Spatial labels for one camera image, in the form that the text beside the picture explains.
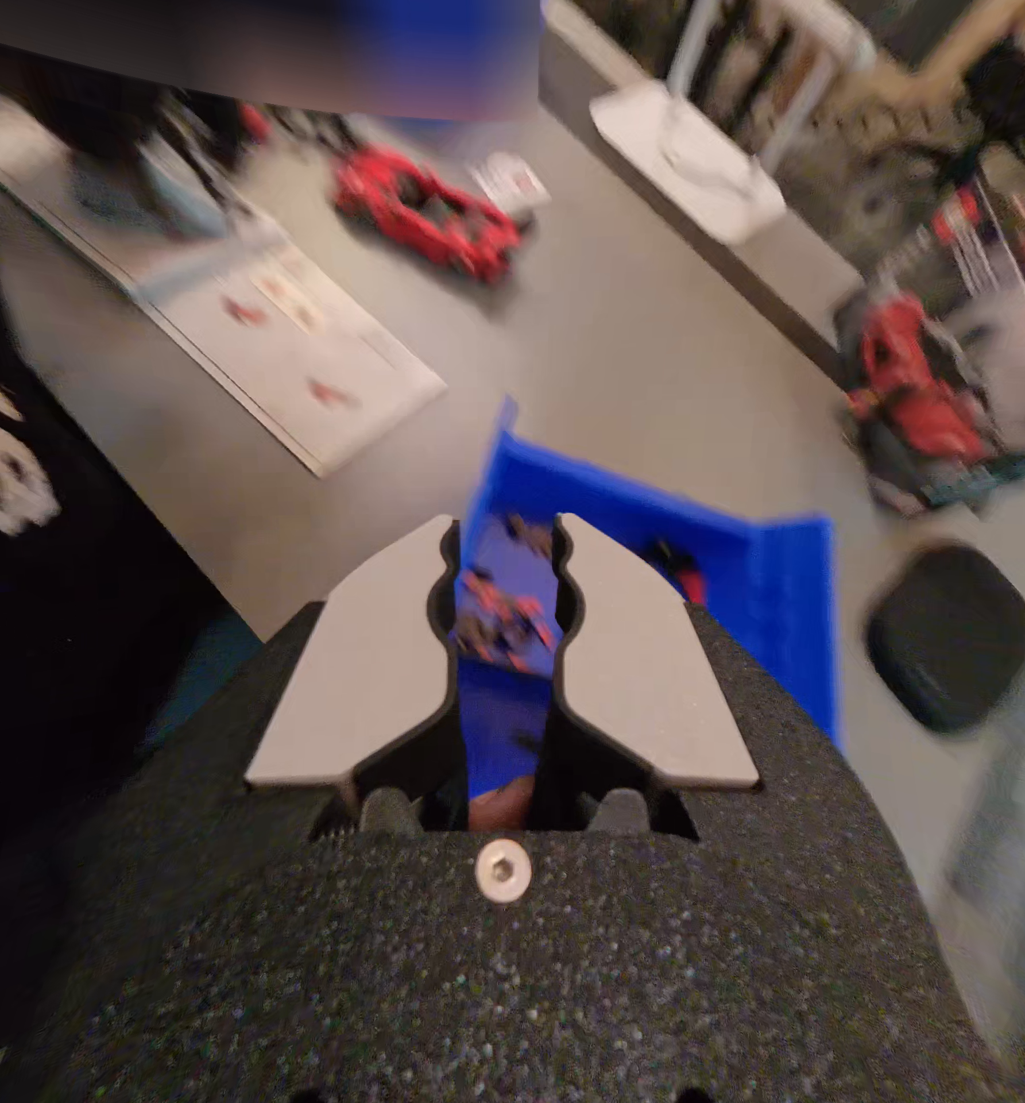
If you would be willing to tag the red lego car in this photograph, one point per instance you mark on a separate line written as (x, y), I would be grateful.
(426, 211)

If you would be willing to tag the pile of small lego pieces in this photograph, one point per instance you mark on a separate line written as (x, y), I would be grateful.
(504, 603)

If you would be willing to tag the white sticker sheet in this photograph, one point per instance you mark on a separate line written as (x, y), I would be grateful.
(512, 181)

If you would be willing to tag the lego set box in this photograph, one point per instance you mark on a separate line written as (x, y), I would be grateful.
(908, 405)

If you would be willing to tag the blue plastic storage bin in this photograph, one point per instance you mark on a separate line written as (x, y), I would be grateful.
(779, 603)

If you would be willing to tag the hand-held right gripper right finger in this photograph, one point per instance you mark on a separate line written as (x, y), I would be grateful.
(641, 681)

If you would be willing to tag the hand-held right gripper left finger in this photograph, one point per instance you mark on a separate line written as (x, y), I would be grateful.
(366, 672)

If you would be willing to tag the person's right hand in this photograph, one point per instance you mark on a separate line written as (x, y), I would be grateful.
(499, 801)

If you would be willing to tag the lego instruction booklet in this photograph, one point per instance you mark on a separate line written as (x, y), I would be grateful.
(305, 345)

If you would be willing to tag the black panel on white stand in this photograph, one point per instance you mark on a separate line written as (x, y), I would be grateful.
(693, 155)

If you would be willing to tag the black quilted pad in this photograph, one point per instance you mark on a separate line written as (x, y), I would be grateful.
(951, 638)

